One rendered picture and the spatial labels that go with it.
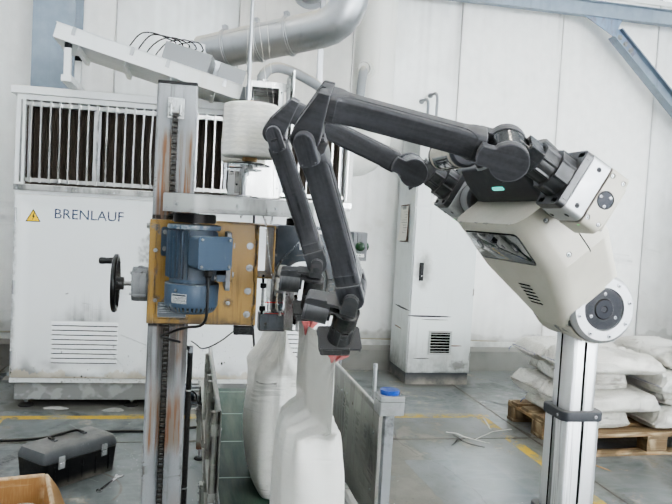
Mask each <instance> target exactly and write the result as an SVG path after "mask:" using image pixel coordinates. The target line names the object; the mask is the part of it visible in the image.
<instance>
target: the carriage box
mask: <svg viewBox="0 0 672 504"><path fill-rule="evenodd" d="M168 223H183V222H174V221H173V220H164V219H150V223H147V228H149V231H150V240H149V264H148V288H147V312H146V323H159V324H201V323H202V322H203V320H204V317H205V314H197V315H191V314H186V318H180V317H157V309H158V302H164V286H165V281H168V280H169V277H167V276H165V261H166V256H162V255H161V231H162V227H167V225H168ZM183 224H191V223H183ZM204 225H218V226H221V231H217V232H218V236H219V237H225V231H230V232H231V233H232V238H233V239H234V243H235V248H234V250H233V272H234V277H232V282H230V290H229V291H225V290H224V287H223V282H217V281H215V282H217V283H219V292H218V305H217V307H216V308H215V310H214V311H213V312H211V313H208V317H207V321H206V323H205V325H250V326H252V325H253V326H255V318H256V298H257V277H258V258H259V237H260V226H259V225H260V224H256V223H248V222H229V221H216V223H215V224H204Z"/></svg>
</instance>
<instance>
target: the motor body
mask: <svg viewBox="0 0 672 504"><path fill-rule="evenodd" d="M167 228H169V229H168V230H167V238H166V261H165V276H167V277H169V280H168V281H165V286H164V304H165V306H166V308H167V309H168V310H169V311H170V312H173V313H178V314H191V315H197V314H205V310H206V291H207V286H206V278H205V276H204V272H205V271H200V270H198V269H196V268H193V267H189V265H188V250H189V238H190V237H191V236H218V232H217V231H221V226H218V225H204V224H199V225H193V224H183V223H168V225H167ZM218 292H219V283H217V282H215V281H211V278H210V289H209V310H208V313H211V312H213V311H214V310H215V308H216V307H217V305H218Z"/></svg>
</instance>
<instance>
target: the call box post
mask: <svg viewBox="0 0 672 504"><path fill-rule="evenodd" d="M393 428H394V416H383V420H382V437H381V454H380V471H379V488H378V504H389V495H390V478H391V462H392V445H393Z"/></svg>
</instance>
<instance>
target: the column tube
mask: <svg viewBox="0 0 672 504"><path fill-rule="evenodd" d="M168 97H173V98H184V99H185V105H184V119H178V129H177V128H173V130H176V129H177V130H178V139H177V142H178V144H177V150H174V149H172V151H175V152H176V151H177V165H176V171H173V170H172V172H176V187H175V189H176V191H175V193H190V194H194V179H195V156H196V133H197V111H198V86H192V85H181V84H170V83H158V90H157V114H156V138H155V162H154V187H153V211H152V219H164V220H168V211H163V193H169V183H170V162H171V159H170V158H171V140H172V139H171V136H172V135H177V134H172V119H173V118H167V106H168ZM163 327H164V325H163V324H159V323H148V332H147V356H146V380H145V404H144V428H143V452H142V477H141V501H140V504H156V491H157V488H156V487H157V466H158V443H159V442H158V441H159V420H160V417H159V416H160V409H161V410H162V409H166V418H165V420H166V422H165V443H164V467H163V488H162V491H163V492H162V504H180V494H181V472H182V449H183V427H184V404H185V382H186V359H187V336H188V329H183V330H180V331H177V332H174V333H171V334H169V338H172V339H176V340H179V341H181V343H177V342H173V341H169V347H168V348H169V351H168V352H163V353H168V373H167V375H168V376H167V397H166V408H160V399H161V398H160V395H161V373H162V371H161V370H162V349H163V338H161V337H160V335H161V334H163Z"/></svg>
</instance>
